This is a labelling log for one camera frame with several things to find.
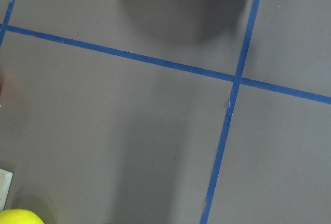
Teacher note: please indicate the yellow lemon near board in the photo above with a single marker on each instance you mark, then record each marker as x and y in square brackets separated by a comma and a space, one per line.
[17, 216]

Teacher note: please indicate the wooden cutting board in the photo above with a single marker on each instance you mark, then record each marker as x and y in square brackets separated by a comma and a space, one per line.
[5, 178]

